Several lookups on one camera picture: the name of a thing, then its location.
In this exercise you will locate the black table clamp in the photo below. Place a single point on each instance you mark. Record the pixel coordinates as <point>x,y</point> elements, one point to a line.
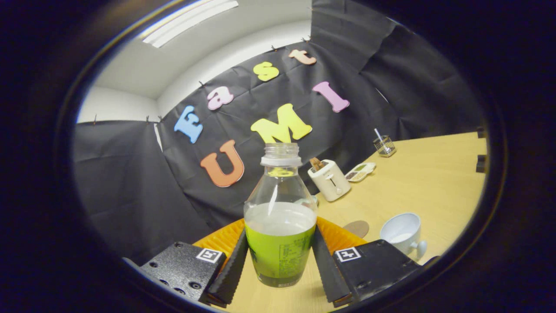
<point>481,163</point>

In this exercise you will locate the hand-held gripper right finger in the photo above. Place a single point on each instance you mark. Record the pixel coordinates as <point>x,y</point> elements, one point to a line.
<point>325,269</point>

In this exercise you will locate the white divided food tray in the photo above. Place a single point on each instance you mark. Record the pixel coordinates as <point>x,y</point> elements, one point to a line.
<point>360,172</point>

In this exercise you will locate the brown round coaster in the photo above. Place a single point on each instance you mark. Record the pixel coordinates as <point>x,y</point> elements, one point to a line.
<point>357,228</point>

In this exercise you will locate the white straw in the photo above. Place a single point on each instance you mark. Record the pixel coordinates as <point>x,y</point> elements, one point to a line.
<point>378,134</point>

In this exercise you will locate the green label juice bottle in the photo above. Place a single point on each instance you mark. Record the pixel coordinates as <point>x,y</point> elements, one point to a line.
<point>280,252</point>

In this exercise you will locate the clear glass holder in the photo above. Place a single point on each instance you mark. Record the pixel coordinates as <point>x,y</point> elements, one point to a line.
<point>385,147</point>

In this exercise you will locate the brown toast slice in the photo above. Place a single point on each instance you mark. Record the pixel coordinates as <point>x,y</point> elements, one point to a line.
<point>317,164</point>

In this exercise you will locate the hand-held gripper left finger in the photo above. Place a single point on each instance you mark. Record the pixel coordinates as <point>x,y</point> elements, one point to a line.
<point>232,269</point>

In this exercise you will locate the ceiling light panel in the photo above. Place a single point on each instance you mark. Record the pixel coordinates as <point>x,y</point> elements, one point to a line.
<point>186,21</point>

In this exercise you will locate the light blue cup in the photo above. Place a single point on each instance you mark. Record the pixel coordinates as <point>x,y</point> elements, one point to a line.
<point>402,226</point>

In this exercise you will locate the white toaster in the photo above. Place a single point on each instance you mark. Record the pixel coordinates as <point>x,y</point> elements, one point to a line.
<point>330,182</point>

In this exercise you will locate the wooden table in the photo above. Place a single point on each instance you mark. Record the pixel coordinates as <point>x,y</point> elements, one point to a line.
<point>425,182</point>

